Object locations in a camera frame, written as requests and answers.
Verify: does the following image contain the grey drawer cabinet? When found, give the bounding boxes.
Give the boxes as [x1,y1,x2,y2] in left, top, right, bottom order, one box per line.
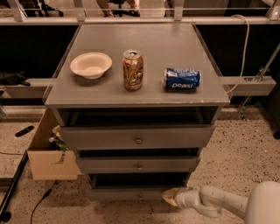
[42,22,231,187]

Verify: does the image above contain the black floor rail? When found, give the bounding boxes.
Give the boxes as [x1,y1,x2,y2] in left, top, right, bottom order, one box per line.
[0,152,28,224]

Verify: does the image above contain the blue pepsi can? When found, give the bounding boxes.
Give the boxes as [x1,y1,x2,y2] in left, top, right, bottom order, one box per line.
[163,67,200,89]

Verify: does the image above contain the white cable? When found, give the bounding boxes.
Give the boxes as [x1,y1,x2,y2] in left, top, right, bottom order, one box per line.
[225,14,251,95]

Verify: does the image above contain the grey drawer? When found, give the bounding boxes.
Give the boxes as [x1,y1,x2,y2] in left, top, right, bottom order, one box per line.
[76,149,200,174]
[85,172,190,201]
[55,107,214,151]

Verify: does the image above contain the trash in cardboard box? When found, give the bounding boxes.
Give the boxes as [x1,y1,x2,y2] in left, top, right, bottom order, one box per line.
[49,125,67,151]

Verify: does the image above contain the black marker on floor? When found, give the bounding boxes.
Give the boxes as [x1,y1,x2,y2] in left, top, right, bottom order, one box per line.
[15,125,34,137]

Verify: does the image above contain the grey middle drawer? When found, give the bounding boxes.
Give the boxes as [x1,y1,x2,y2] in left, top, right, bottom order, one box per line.
[76,149,200,174]

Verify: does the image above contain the gold soda can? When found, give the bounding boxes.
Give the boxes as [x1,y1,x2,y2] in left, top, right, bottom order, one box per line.
[122,49,144,91]

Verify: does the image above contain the black floor cable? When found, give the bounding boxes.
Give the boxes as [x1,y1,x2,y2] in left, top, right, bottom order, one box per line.
[29,179,58,224]

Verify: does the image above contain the grey bottom drawer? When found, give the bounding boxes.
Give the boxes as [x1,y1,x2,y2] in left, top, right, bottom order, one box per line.
[85,172,190,201]

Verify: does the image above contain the white paper bowl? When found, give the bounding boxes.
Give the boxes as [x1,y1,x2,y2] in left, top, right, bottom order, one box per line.
[70,52,112,80]

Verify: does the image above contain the metal railing frame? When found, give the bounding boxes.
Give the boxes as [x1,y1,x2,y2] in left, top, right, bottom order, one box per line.
[0,0,280,25]

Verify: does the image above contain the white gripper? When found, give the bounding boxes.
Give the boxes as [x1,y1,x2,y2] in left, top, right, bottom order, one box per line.
[162,187,201,208]

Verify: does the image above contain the grey top drawer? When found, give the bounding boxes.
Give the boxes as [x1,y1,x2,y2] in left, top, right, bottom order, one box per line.
[55,107,214,151]

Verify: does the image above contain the person legs in background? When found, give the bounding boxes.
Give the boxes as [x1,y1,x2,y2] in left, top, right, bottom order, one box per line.
[96,0,140,18]

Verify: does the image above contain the cardboard box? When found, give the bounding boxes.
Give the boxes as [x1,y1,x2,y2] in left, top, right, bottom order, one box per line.
[27,109,80,180]

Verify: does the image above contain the black object on ledge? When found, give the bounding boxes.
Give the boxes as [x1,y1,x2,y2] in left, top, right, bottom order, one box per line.
[0,71,31,86]

